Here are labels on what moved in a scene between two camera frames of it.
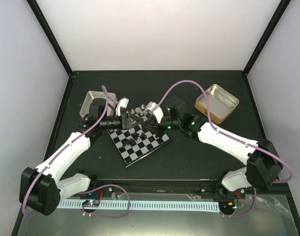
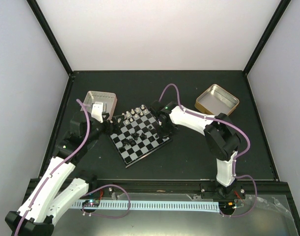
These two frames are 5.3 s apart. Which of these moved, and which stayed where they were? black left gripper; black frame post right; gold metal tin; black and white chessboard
Moved: black left gripper
Stayed: black frame post right; black and white chessboard; gold metal tin
